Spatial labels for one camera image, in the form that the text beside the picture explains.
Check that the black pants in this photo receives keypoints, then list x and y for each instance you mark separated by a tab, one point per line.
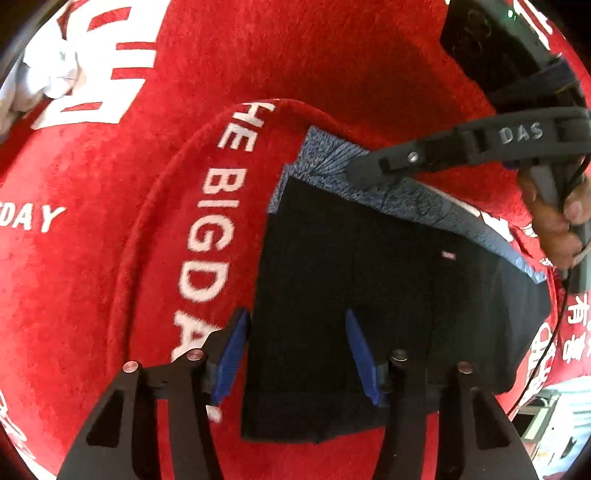
351	277

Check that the pale grey furniture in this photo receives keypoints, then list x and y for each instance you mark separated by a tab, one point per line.
549	429

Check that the person's right hand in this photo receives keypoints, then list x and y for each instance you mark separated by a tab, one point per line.
551	230

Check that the red printed blanket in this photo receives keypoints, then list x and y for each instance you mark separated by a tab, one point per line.
138	184

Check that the blue-grey heathered cloth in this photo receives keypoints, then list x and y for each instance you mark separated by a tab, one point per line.
415	196

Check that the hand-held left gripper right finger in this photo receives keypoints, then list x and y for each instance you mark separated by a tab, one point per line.
361	355

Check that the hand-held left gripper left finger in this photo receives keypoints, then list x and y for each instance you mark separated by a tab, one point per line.
229	356

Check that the white cloth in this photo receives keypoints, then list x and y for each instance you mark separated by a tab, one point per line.
44	69

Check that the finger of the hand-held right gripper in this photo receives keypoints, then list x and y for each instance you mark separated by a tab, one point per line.
461	145

